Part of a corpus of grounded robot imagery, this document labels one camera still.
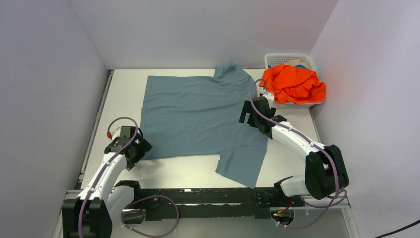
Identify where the grey-blue t shirt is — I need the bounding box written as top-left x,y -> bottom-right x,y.
140,64 -> 267,188

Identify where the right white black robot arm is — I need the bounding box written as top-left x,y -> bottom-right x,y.
239,97 -> 349,206

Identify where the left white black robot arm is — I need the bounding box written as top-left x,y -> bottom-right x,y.
61,126 -> 152,238

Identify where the orange t shirt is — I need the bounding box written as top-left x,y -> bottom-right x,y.
259,64 -> 326,105

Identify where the white plastic laundry basket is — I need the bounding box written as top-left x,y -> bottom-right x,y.
264,53 -> 321,108

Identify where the tan item in basket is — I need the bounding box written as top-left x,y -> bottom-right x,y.
284,59 -> 311,69

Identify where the blue garment in basket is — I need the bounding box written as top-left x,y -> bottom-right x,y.
294,64 -> 310,70

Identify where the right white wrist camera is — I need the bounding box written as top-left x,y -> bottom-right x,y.
260,90 -> 274,103

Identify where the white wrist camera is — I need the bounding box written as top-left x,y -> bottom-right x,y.
106,127 -> 121,139
260,90 -> 274,103

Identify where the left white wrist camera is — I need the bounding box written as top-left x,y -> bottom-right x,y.
106,127 -> 121,139

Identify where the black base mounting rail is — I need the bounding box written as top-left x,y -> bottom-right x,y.
123,187 -> 304,221

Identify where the aluminium frame rail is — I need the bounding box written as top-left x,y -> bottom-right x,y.
59,185 -> 351,213

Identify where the black cable bottom right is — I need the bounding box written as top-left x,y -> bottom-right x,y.
374,219 -> 420,238

